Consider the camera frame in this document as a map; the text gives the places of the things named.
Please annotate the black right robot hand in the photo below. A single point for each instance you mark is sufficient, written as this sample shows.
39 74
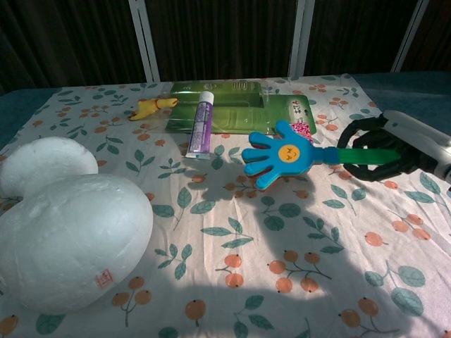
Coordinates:
384 144

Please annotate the blue hand-shaped clapper toy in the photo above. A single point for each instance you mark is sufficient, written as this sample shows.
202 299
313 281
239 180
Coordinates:
282 155

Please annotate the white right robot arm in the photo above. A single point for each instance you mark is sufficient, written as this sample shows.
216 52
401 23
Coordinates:
421 139

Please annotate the pink patterned square box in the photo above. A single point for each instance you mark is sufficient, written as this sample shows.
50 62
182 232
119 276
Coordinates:
299 128

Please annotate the green plastic blister package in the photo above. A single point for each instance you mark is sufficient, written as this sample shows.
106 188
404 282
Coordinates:
239 111

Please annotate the purple white toothpaste tube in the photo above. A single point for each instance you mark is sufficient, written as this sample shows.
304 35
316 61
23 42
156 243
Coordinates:
200 126

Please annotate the floral printed tablecloth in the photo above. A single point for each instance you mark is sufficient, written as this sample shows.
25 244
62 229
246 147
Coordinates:
229 253

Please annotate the yellow rubber chicken toy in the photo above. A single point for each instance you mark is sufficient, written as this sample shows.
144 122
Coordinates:
148 107

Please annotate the large white foam egg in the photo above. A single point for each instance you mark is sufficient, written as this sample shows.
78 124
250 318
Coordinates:
67 232

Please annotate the white metal frame post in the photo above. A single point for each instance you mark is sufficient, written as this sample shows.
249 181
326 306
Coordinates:
143 38
410 35
299 37

